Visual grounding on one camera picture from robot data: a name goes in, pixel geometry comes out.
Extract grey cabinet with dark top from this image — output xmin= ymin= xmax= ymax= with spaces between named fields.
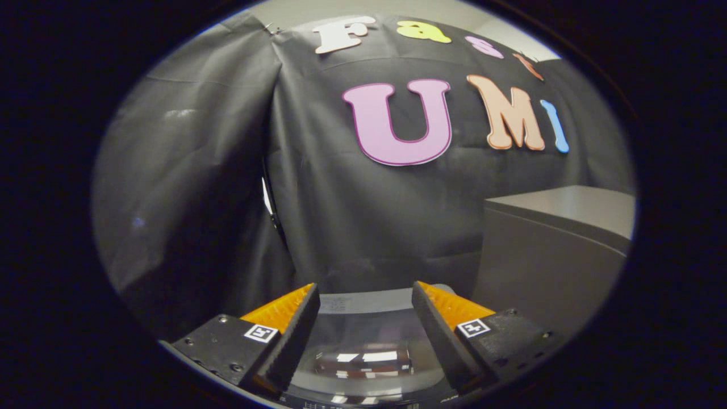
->
xmin=471 ymin=185 xmax=636 ymax=341

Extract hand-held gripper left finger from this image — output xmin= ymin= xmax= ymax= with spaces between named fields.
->
xmin=170 ymin=283 xmax=321 ymax=397

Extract grey washing machine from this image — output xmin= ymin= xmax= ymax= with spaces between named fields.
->
xmin=281 ymin=287 xmax=463 ymax=409

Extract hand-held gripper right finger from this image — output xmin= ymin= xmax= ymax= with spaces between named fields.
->
xmin=412 ymin=281 xmax=561 ymax=394

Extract black backdrop cloth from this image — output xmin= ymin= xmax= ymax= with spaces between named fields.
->
xmin=91 ymin=11 xmax=637 ymax=341

